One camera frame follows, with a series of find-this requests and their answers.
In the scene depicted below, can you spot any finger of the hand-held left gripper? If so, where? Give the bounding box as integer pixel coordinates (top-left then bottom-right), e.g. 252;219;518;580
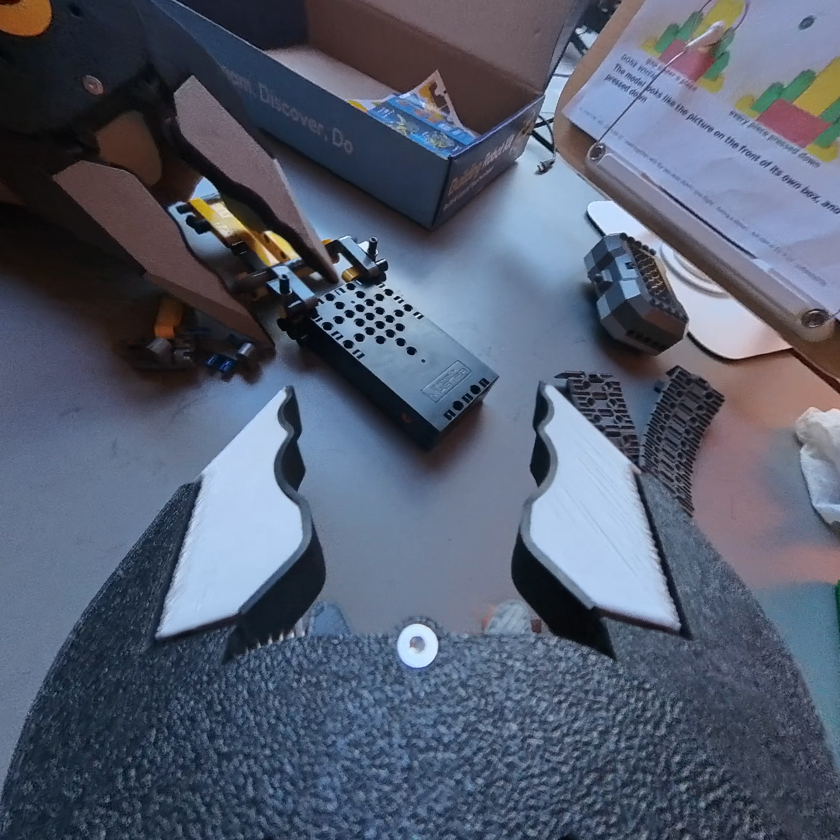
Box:
172;74;340;284
51;163;275;350

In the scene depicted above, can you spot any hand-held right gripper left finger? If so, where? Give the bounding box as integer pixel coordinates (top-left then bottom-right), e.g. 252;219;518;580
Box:
154;386;328;641

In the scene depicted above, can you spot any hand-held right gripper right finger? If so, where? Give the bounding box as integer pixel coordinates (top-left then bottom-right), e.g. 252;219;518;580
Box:
511;381;683;632

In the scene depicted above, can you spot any yellow grey brick arm assembly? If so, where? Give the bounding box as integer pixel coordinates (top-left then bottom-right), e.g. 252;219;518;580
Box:
166;196;389;343

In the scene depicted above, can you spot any small grey yellow brick assembly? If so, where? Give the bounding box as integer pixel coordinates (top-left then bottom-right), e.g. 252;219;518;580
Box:
126;294;261;383

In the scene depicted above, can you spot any black perforated battery box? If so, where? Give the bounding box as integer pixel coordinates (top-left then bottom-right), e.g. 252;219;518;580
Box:
297;281;501;454

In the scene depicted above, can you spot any grey desk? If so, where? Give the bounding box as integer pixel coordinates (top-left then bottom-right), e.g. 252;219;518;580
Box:
0;98;840;788

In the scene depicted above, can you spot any navy cardboard box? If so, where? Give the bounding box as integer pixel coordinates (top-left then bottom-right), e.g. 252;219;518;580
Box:
150;0;595;231

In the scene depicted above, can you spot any blue printed booklet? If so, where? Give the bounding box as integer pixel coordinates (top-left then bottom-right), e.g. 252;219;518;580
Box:
369;91;481;158

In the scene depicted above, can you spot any blue yellow instruction booklet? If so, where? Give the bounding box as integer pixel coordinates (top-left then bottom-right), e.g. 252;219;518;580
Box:
346;67;460;132

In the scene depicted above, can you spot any grey brick motor block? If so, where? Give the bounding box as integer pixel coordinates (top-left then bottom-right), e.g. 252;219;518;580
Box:
583;231;690;357

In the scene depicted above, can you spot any white crumpled tissue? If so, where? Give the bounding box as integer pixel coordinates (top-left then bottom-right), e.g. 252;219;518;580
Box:
794;407;840;526

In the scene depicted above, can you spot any instruction sheet on clipboard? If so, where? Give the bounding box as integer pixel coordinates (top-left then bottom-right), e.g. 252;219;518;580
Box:
553;0;840;395

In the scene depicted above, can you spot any printed instruction sheet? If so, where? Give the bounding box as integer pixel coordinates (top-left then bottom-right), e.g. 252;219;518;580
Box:
563;0;840;277

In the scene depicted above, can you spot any black cable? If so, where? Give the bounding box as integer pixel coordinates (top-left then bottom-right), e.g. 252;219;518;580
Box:
530;108;560;177

